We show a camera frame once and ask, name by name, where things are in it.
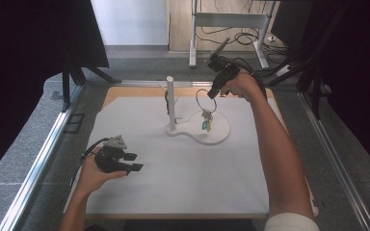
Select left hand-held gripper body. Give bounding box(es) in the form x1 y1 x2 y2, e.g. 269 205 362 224
94 135 133 174

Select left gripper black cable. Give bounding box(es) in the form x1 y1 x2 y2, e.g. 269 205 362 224
69 137 110 189

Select aluminium rail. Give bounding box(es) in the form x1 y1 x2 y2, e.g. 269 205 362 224
113 79 216 89
296 90 370 231
0 84 85 231

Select black tripod stand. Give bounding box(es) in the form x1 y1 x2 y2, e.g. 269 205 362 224
61 62 123 114

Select white key holder stand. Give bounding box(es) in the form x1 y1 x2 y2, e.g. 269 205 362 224
158 75 231 146

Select black curtain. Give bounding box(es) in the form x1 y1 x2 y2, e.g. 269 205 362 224
0 0 111 185
319 0 370 182

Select person's right hand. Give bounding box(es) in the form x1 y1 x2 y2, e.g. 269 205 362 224
219 68 267 103

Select black floor cables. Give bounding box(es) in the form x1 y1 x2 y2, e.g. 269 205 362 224
195 24 291 65

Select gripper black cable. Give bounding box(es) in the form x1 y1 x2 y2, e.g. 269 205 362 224
69 137 110 189
231 57 268 100

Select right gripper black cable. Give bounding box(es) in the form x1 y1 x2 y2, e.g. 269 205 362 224
231 57 268 100

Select white metal desk frame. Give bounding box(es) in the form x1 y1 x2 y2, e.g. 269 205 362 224
188 0 278 70

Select black stand with struts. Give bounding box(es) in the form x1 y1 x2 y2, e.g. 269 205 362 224
259 6 348 120

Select white table mat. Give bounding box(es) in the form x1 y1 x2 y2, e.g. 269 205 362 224
63 95 320 217

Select white power strip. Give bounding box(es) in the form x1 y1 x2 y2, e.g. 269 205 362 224
275 64 293 78

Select white sleeve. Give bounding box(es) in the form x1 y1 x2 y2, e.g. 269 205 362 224
264 212 321 231

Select person's left hand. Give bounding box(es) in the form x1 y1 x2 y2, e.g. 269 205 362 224
76 146 128 196

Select metal key ring with tags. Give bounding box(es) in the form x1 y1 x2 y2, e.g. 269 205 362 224
195 88 219 134

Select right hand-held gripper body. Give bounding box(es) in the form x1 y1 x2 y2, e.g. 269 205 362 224
206 37 241 84

